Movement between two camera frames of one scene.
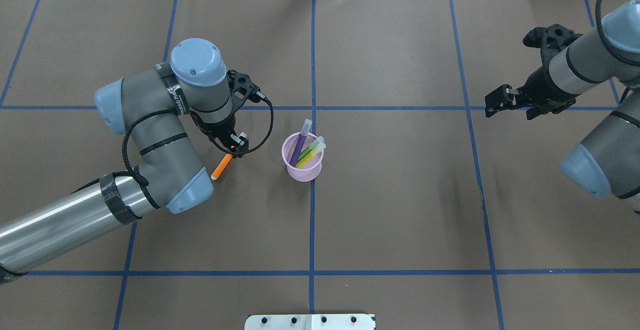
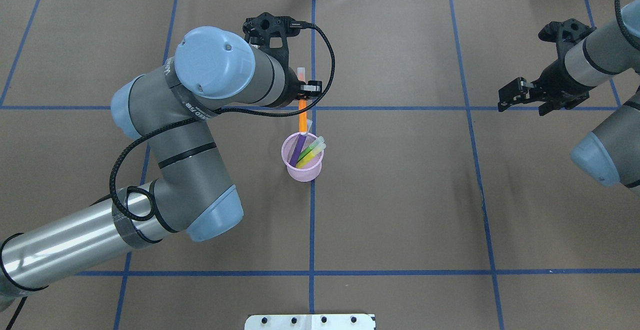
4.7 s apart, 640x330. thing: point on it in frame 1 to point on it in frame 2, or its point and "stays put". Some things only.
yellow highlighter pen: x=310 y=155 stays put
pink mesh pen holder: x=311 y=171 stays put
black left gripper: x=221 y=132 to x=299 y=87
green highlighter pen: x=318 y=141 stays put
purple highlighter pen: x=298 y=146 stays put
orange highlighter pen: x=220 y=168 to x=302 y=105
